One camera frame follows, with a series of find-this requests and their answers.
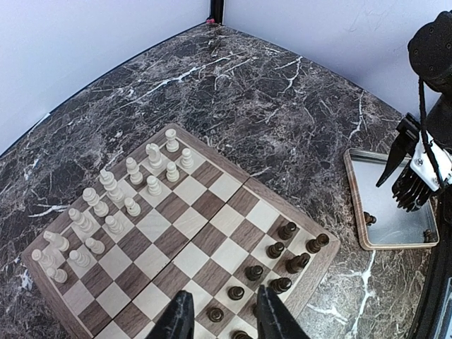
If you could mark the white bishop right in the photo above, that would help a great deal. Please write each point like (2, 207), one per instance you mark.
(136, 177)

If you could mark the black front mounting rail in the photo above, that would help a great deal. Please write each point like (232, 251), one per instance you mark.
(433, 315)

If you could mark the white knight right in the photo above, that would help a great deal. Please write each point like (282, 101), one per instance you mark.
(154, 155)

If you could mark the white knight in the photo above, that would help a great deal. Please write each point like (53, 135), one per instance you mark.
(56, 240)
(154, 155)

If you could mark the white queen piece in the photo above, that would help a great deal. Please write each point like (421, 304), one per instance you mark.
(91, 197)

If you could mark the dark queen piece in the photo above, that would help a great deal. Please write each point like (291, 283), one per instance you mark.
(280, 285)

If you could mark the dark chess king piece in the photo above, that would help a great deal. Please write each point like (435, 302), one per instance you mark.
(241, 335)

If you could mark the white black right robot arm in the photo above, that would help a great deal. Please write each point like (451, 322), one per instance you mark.
(430, 58)

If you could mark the black right frame post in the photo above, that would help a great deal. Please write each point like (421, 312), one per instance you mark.
(216, 11)

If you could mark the dark pawn second row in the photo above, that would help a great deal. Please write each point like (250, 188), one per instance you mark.
(275, 250)

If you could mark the dark knight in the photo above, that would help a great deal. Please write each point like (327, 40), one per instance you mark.
(297, 263)

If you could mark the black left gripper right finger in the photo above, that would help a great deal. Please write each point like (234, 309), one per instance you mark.
(273, 318)

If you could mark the white rook right corner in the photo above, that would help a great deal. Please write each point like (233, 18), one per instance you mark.
(172, 144)

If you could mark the dark rook corner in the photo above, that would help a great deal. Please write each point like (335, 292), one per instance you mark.
(314, 246)

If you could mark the white rook corner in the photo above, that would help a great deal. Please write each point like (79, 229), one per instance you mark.
(45, 260)
(172, 144)

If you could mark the white pawn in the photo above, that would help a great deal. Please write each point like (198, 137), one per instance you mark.
(172, 173)
(132, 207)
(153, 186)
(96, 246)
(113, 225)
(187, 159)
(80, 259)
(57, 274)

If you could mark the dark pawn square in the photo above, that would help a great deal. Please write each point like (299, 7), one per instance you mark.
(254, 273)

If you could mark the white king piece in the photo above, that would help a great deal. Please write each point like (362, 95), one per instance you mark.
(110, 184)

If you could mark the wooden tray with metal base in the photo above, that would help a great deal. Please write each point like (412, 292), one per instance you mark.
(394, 228)

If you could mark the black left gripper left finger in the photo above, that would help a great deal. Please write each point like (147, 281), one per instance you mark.
(177, 320)

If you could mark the white bishop left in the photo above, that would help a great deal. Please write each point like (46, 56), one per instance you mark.
(81, 223)

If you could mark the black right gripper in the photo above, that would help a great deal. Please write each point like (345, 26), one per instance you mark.
(408, 136)

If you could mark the white knight left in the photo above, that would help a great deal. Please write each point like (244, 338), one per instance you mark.
(56, 240)

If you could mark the dark bishop piece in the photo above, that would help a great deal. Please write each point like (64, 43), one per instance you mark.
(215, 314)

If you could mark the wooden chess board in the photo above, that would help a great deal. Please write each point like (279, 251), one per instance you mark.
(198, 235)

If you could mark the white bishop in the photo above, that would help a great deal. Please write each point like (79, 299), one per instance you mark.
(81, 223)
(136, 177)

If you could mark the white rook left corner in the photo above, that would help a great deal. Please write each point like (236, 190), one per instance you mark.
(45, 260)

